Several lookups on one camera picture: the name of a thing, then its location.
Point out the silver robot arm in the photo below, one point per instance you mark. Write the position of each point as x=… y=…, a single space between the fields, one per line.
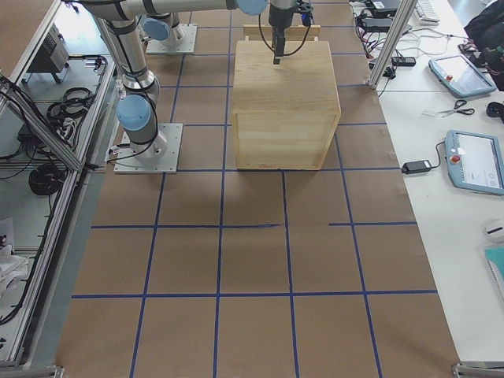
x=120 y=19
x=162 y=19

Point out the wooden drawer cabinet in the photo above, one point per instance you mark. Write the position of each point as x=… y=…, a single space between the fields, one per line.
x=283 y=116

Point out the black power adapter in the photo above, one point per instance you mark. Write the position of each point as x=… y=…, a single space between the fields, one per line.
x=376 y=24

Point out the teach pendant far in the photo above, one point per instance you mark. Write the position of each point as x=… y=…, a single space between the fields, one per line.
x=460 y=76

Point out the teach pendant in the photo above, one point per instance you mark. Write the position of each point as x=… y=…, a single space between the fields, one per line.
x=474 y=162
x=460 y=76

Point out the small black power brick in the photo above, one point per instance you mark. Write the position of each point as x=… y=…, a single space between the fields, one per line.
x=415 y=167

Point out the teach pendant near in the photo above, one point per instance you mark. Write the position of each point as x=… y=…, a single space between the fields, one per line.
x=474 y=162

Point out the white crumpled cloth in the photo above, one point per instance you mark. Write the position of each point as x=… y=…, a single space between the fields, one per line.
x=14 y=268

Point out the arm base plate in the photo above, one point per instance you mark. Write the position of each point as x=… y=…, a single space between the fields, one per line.
x=161 y=156
x=169 y=41

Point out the aluminium frame post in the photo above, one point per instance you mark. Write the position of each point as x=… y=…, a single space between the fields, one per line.
x=401 y=19

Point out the black handled scissors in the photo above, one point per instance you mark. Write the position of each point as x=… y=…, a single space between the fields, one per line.
x=458 y=107

